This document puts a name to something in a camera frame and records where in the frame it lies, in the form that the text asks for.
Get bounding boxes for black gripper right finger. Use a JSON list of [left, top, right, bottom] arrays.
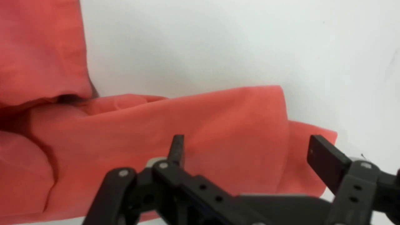
[[306, 134, 400, 225]]

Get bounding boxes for orange printed cloth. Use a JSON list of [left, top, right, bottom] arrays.
[[0, 0, 339, 225]]

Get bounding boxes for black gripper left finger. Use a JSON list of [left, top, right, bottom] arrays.
[[81, 134, 260, 225]]

